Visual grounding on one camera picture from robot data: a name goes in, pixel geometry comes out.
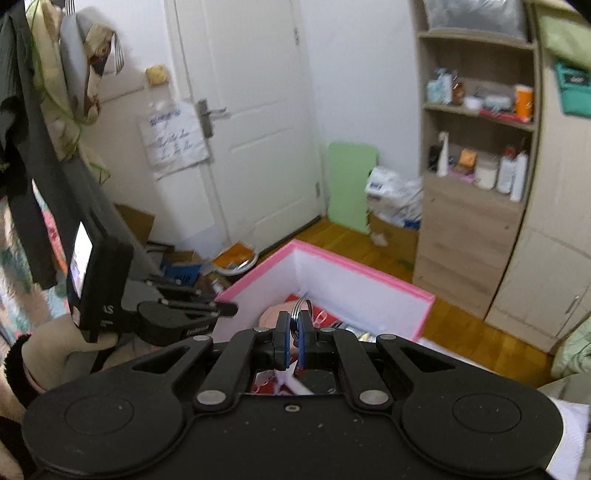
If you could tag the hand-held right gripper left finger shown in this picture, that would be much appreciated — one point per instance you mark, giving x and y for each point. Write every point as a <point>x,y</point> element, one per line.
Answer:
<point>285,344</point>

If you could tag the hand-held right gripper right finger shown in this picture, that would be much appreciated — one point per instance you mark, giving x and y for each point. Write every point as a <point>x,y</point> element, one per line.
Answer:
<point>302,341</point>

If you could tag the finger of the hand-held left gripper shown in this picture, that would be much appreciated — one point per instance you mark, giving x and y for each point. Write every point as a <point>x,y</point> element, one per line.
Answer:
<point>221,309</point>
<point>180,289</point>

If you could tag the pink cardboard box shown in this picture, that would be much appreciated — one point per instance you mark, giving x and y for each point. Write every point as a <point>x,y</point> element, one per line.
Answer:
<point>351,295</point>

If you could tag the person's left forearm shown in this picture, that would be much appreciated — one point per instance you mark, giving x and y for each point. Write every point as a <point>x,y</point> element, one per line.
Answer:
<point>51,350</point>

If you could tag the blue cardboard box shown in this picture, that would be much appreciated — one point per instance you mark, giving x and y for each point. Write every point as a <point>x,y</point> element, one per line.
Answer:
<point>182,272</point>

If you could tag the trash bin with orange bag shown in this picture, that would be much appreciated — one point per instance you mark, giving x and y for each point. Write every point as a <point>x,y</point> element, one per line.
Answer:
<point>235,261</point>

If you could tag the floral blanket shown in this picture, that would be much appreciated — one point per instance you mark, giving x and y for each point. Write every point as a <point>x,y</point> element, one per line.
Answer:
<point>14,258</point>

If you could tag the white paper note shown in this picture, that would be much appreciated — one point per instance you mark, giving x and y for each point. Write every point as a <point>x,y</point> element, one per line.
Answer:
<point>173,138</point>

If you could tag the green board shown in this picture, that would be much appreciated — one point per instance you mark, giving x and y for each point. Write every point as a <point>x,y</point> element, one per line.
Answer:
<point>351,184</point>

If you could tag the black hanging garment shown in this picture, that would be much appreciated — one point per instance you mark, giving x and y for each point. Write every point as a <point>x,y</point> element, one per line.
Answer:
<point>18,138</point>

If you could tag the white paper packs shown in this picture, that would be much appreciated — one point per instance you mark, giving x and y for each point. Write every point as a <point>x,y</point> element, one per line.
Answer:
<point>392,194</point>

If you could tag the wooden shelf cabinet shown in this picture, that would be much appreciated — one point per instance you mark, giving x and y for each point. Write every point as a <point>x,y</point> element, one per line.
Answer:
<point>461,240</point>

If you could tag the cream floral hanging cloth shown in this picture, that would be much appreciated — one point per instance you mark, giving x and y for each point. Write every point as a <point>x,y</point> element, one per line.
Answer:
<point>60,101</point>

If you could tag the white door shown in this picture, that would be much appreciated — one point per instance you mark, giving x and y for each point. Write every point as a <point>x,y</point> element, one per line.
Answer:
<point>258,115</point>

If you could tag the yellow sponge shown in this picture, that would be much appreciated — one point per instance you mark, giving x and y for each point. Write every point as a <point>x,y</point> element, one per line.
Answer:
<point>156,74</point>

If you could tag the white electric toothbrush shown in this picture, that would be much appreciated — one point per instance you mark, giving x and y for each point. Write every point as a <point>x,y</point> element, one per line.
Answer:
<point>442,154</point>

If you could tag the orange small box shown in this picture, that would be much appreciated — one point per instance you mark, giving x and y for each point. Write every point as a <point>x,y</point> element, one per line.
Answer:
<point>467,160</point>

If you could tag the white jar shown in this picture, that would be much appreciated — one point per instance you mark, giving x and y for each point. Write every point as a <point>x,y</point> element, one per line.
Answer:
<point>486,174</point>

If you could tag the white bottle with red cap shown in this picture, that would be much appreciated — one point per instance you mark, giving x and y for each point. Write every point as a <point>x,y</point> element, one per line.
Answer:
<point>505,173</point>

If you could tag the tall white bottle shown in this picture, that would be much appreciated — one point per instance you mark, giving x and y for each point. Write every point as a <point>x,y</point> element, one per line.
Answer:
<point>519,177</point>

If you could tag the light wardrobe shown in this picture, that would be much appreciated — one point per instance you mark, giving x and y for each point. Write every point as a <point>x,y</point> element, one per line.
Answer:
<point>558,207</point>

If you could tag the brown bottle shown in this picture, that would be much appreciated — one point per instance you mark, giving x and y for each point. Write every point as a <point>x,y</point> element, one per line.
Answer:
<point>458,92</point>

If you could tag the red flat box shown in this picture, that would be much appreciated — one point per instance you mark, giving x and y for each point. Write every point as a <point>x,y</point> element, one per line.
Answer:
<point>503,115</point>

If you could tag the orange and white canister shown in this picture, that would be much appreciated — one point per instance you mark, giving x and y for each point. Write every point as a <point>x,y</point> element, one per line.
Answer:
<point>524,104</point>

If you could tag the silver bag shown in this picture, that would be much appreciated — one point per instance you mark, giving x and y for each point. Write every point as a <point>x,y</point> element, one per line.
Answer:
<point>475,16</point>

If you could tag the teal hanging pouch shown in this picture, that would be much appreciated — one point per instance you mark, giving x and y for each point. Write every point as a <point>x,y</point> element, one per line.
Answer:
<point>572,90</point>

